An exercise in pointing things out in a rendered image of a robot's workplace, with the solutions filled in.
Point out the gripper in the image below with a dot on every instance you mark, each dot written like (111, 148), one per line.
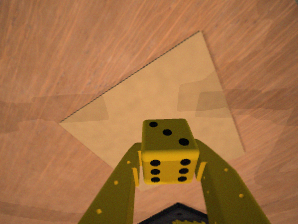
(227, 198)

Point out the tan flat mat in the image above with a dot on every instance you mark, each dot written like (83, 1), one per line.
(180, 84)

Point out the yellow die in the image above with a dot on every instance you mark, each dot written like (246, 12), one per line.
(169, 151)

